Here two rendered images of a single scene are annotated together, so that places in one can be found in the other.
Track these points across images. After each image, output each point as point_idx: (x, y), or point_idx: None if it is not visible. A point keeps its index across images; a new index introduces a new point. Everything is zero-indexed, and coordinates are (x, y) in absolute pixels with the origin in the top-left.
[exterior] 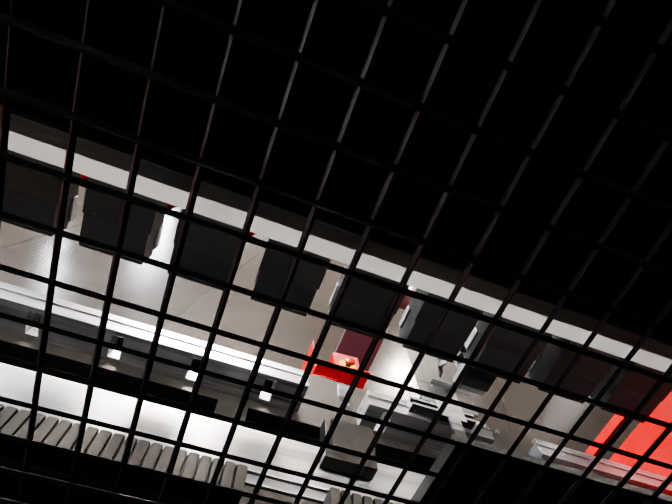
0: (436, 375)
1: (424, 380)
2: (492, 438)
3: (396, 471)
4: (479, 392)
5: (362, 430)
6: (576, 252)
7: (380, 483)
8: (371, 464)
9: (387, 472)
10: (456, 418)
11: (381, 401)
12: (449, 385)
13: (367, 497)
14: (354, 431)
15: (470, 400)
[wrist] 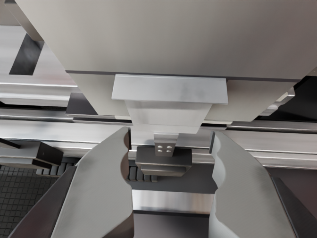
0: (168, 12)
1: (93, 66)
2: (265, 114)
3: (81, 149)
4: (204, 201)
5: (26, 165)
6: None
7: (71, 152)
8: (53, 165)
9: (74, 149)
10: (170, 134)
11: (19, 94)
12: (194, 95)
13: (60, 175)
14: (20, 165)
15: (273, 96)
